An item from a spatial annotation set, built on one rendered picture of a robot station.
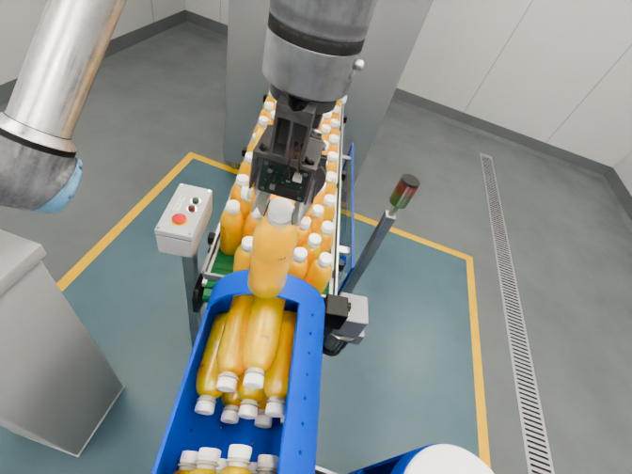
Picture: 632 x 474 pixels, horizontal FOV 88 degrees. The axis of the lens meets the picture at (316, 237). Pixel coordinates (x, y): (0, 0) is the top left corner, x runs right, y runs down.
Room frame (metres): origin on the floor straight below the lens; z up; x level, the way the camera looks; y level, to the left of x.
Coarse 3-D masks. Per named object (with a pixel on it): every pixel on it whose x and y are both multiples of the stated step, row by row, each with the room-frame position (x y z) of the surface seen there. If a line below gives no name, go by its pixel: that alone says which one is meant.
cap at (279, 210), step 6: (276, 198) 0.36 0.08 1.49; (282, 198) 0.37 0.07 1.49; (270, 204) 0.35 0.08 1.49; (276, 204) 0.35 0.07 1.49; (282, 204) 0.36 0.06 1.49; (288, 204) 0.36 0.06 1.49; (270, 210) 0.34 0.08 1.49; (276, 210) 0.34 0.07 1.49; (282, 210) 0.35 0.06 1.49; (288, 210) 0.35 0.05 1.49; (270, 216) 0.34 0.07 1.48; (276, 216) 0.33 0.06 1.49; (282, 216) 0.33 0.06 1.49; (288, 216) 0.34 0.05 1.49; (276, 222) 0.33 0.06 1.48; (282, 222) 0.34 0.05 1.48
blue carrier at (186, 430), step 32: (224, 288) 0.36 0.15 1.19; (288, 288) 0.39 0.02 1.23; (320, 320) 0.38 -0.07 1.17; (192, 352) 0.23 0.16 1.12; (320, 352) 0.31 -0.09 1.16; (192, 384) 0.19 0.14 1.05; (320, 384) 0.26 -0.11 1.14; (192, 416) 0.14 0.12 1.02; (288, 416) 0.16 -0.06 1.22; (160, 448) 0.07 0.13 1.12; (192, 448) 0.09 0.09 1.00; (224, 448) 0.12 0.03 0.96; (256, 448) 0.14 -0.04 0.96; (288, 448) 0.11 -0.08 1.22
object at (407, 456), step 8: (424, 448) 0.24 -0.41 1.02; (400, 456) 0.24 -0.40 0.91; (408, 456) 0.22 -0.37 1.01; (376, 464) 0.24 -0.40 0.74; (384, 464) 0.23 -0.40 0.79; (392, 464) 0.26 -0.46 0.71; (400, 464) 0.20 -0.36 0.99; (352, 472) 0.24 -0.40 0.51; (360, 472) 0.23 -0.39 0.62; (368, 472) 0.26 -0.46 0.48; (376, 472) 0.26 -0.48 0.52; (384, 472) 0.26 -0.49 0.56; (392, 472) 0.18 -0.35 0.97; (400, 472) 0.18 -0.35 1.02
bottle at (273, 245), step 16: (272, 224) 0.33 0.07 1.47; (288, 224) 0.34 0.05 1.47; (256, 240) 0.33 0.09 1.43; (272, 240) 0.32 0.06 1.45; (288, 240) 0.33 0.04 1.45; (256, 256) 0.32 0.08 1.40; (272, 256) 0.32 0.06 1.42; (288, 256) 0.33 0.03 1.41; (256, 272) 0.32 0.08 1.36; (272, 272) 0.32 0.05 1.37; (288, 272) 0.35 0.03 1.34; (256, 288) 0.32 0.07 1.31; (272, 288) 0.32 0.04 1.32
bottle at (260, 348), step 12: (264, 300) 0.36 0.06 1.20; (276, 300) 0.37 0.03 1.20; (252, 312) 0.33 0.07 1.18; (264, 312) 0.33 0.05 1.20; (276, 312) 0.34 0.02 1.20; (252, 324) 0.30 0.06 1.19; (264, 324) 0.31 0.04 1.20; (276, 324) 0.32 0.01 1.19; (252, 336) 0.28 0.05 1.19; (264, 336) 0.28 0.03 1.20; (276, 336) 0.30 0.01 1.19; (252, 348) 0.25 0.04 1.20; (264, 348) 0.26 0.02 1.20; (276, 348) 0.28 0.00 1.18; (252, 360) 0.23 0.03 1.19; (264, 360) 0.24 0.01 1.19; (252, 372) 0.22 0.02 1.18
